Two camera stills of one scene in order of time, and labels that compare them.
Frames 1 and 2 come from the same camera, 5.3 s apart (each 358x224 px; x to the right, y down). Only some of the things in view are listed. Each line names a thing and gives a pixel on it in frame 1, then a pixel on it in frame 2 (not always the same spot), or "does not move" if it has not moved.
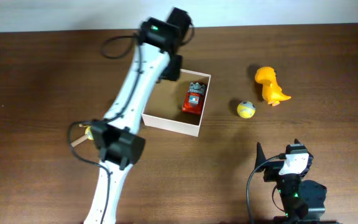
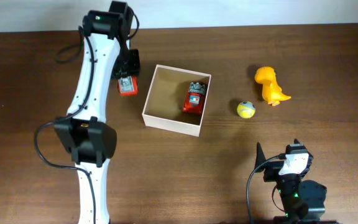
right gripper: (273, 168) does not move
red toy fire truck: (194, 99) does not move
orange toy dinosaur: (271, 92) does not move
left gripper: (174, 74) → (135, 71)
